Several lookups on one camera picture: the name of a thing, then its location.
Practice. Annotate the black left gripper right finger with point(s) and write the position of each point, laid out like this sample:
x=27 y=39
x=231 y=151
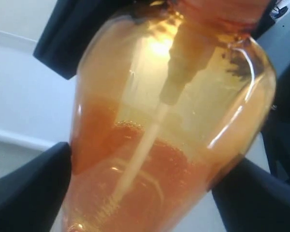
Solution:
x=249 y=199

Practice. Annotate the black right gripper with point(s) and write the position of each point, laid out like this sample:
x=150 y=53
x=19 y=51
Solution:
x=275 y=40

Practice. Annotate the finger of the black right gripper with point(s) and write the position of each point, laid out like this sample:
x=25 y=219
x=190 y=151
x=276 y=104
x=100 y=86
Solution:
x=69 y=30

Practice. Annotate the orange dish soap pump bottle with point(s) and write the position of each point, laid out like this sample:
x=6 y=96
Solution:
x=169 y=96

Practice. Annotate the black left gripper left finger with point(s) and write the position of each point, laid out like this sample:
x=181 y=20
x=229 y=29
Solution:
x=32 y=195

